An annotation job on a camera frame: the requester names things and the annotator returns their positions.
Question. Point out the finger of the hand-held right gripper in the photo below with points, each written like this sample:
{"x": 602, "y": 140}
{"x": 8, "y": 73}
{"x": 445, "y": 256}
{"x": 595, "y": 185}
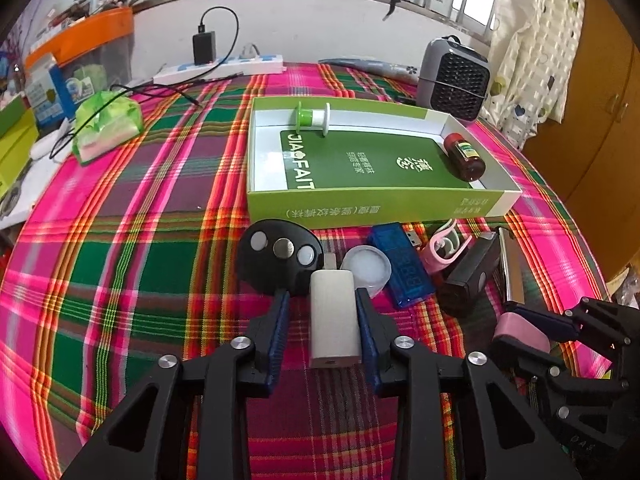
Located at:
{"x": 547, "y": 321}
{"x": 525, "y": 357}

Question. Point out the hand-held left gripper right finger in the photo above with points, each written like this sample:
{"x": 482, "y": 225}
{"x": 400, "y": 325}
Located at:
{"x": 368, "y": 331}

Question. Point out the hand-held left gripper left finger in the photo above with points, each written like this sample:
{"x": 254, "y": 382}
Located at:
{"x": 278, "y": 331}

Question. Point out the pink mini stapler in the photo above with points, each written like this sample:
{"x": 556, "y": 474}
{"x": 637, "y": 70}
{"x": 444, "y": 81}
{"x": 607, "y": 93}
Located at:
{"x": 517, "y": 332}

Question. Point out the white rectangular power bank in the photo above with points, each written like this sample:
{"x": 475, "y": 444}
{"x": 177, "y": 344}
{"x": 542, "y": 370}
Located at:
{"x": 334, "y": 317}

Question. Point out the white round lid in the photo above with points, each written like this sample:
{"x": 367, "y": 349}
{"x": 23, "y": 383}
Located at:
{"x": 366, "y": 270}

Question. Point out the black round disc with buttons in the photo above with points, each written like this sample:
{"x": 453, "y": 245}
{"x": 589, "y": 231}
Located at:
{"x": 280, "y": 260}

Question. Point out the black rectangular lighter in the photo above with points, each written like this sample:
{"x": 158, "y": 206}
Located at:
{"x": 470, "y": 275}

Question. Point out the green cardboard box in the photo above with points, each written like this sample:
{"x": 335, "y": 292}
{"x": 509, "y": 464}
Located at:
{"x": 380, "y": 175}

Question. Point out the blue translucent usb device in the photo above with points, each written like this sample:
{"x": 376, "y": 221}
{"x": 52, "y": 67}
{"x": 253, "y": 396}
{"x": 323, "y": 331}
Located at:
{"x": 402, "y": 270}

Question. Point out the pink earphone case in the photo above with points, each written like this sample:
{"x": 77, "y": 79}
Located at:
{"x": 440, "y": 255}

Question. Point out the pink plaid tablecloth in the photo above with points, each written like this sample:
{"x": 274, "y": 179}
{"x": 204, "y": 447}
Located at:
{"x": 150, "y": 260}

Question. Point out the brown bottle with red cap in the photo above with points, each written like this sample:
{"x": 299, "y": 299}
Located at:
{"x": 465, "y": 157}

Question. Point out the wooden cabinet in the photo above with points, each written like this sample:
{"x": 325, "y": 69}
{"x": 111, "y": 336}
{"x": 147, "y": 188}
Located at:
{"x": 600, "y": 125}

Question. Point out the green and white spool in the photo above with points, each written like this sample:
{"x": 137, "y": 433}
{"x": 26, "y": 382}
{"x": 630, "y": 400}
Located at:
{"x": 309, "y": 119}

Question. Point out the grey portable fan heater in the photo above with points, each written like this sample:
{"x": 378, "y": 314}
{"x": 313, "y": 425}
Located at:
{"x": 457, "y": 80}

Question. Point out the grey flat object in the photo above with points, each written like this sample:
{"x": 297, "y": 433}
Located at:
{"x": 370, "y": 67}

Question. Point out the green tissue pack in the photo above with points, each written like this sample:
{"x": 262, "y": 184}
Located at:
{"x": 107, "y": 127}

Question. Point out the white power strip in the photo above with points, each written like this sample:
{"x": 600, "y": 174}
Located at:
{"x": 225, "y": 67}

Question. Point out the patterned cream curtain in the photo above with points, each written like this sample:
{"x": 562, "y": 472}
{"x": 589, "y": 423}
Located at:
{"x": 540, "y": 45}

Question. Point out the black power adapter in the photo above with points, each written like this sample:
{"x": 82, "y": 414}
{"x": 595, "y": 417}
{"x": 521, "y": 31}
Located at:
{"x": 204, "y": 47}

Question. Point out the lime green box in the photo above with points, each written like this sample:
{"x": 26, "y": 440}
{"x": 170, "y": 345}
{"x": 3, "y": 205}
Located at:
{"x": 17, "y": 155}

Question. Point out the blue carton box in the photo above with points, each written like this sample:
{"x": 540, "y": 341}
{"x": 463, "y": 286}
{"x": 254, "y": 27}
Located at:
{"x": 47, "y": 92}

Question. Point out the dark green box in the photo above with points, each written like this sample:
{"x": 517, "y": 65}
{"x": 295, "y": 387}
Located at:
{"x": 10, "y": 115}

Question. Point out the orange plastic container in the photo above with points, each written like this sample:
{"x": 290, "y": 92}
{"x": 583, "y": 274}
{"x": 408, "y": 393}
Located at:
{"x": 95, "y": 35}

